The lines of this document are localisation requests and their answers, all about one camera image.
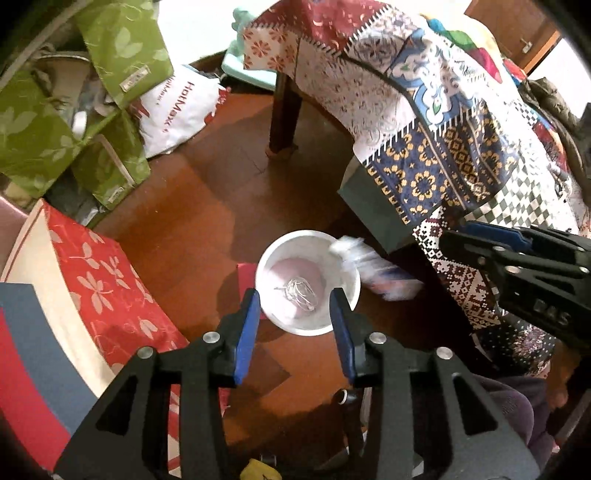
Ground person's purple trouser leg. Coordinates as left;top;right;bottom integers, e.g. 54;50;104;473
475;374;557;462

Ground patchwork printed tablecloth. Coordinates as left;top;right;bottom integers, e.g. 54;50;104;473
241;0;591;377

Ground red floral storage box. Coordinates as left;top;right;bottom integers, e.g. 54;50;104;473
0;198;232;476

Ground person's right hand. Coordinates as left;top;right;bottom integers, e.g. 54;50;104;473
547;342;574;409

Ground green leaf-print storage box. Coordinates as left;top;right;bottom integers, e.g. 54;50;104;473
69;111;152;209
0;0;175;185

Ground colourful fleece blanket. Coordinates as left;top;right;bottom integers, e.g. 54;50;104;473
425;11;527;86

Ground white plastic bag red print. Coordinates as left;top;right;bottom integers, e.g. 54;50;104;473
134;65;232;160

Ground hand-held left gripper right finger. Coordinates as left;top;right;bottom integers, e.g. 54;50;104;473
329;287;541;480

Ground teal cloth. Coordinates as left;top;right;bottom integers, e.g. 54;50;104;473
222;7;278;84

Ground dark green box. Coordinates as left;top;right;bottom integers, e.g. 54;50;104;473
337;159;414;254

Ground brown wooden door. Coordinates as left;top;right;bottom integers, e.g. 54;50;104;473
464;0;561;75

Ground dark wooden table leg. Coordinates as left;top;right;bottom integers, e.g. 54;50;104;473
269;71;302;160

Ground brown padded jacket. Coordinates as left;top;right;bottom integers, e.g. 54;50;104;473
519;76;583;158

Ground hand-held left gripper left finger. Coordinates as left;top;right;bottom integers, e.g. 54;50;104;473
53;288;262;480

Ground small yellow item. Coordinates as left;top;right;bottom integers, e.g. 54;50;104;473
240;458;280;480

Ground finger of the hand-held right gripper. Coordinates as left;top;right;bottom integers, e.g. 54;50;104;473
440;230;591;282
465;220;591;254

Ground crumpled clear wrapper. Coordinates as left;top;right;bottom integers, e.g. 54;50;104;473
274;274;320;315

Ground white blue plastic packet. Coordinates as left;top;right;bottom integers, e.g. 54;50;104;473
331;235;424;302

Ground white plastic bucket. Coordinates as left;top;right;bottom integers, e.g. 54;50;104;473
255;229;361;336

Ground small red item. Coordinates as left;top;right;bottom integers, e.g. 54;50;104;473
236;263;259;297

